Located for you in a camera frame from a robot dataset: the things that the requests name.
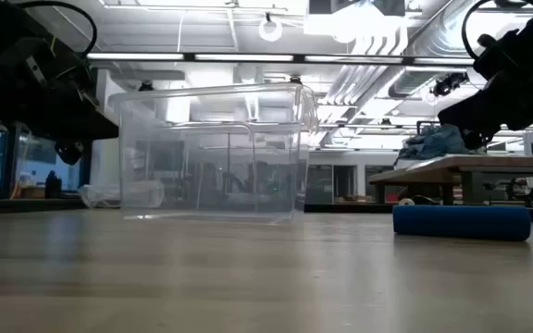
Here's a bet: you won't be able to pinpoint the black aluminium table frame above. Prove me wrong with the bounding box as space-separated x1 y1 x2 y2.
0 197 533 224

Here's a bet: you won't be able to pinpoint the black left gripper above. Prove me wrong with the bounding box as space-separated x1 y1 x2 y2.
0 40 120 167

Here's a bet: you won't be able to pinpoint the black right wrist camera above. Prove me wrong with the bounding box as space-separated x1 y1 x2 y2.
473 18 533 82

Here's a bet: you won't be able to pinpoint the white ring ceiling fixture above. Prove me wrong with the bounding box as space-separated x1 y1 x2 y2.
257 12 284 43

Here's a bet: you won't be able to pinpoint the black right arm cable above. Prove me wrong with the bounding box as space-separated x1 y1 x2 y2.
460 0 533 61

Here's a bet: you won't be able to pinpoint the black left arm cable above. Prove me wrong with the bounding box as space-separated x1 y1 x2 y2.
16 0 99 59

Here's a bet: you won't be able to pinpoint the blue bandage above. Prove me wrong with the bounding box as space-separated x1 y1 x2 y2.
392 204 532 242

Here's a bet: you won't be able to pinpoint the clear plastic bag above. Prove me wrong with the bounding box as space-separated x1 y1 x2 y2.
79 179 166 209

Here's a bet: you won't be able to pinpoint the silver ceiling ducts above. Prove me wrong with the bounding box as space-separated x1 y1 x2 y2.
321 27 434 108

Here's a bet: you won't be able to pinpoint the long ceiling light bar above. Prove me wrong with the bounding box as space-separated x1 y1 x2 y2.
85 52 476 65

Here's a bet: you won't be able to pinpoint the black ceiling camera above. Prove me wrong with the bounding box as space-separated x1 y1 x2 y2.
430 72 470 97

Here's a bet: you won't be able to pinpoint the dark bottle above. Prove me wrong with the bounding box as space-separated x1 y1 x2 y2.
43 169 63 199

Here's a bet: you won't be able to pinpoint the blue cloth heap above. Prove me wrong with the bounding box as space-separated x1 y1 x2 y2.
395 123 488 161

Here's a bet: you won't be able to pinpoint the clear plastic container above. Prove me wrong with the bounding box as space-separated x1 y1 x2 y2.
107 82 319 226

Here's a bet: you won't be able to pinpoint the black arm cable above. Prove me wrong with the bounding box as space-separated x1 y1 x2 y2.
460 0 533 61
16 0 99 59

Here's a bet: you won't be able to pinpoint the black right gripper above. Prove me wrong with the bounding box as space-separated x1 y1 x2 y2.
437 55 533 151

